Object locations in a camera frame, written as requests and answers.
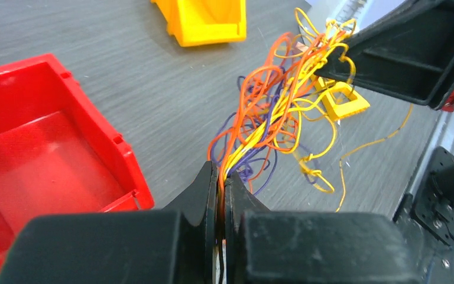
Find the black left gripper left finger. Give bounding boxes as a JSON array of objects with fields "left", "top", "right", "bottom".
[{"left": 0, "top": 162, "right": 218, "bottom": 283}]

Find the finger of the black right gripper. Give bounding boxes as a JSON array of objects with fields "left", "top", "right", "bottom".
[{"left": 313, "top": 0, "right": 454, "bottom": 111}]

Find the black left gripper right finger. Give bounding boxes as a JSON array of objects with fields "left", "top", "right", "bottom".
[{"left": 224, "top": 174, "right": 421, "bottom": 283}]

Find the yellow cable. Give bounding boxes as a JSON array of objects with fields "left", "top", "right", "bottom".
[{"left": 220, "top": 8, "right": 414, "bottom": 213}]

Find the orange cable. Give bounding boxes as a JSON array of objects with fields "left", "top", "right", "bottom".
[{"left": 207, "top": 32, "right": 330, "bottom": 197}]

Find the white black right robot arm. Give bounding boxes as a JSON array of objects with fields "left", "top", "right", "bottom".
[{"left": 303, "top": 1, "right": 454, "bottom": 283}]

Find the yellow triangle stand right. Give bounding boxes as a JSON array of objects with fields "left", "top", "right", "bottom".
[{"left": 311, "top": 75, "right": 370, "bottom": 121}]

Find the wooden block near metronome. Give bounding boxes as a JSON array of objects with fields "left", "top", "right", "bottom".
[{"left": 293, "top": 42, "right": 309, "bottom": 56}]

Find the red plastic bin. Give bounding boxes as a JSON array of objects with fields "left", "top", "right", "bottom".
[{"left": 0, "top": 54, "right": 154, "bottom": 270}]

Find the orange plastic bin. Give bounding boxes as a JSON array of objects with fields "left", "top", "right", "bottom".
[{"left": 152, "top": 0, "right": 247, "bottom": 47}]

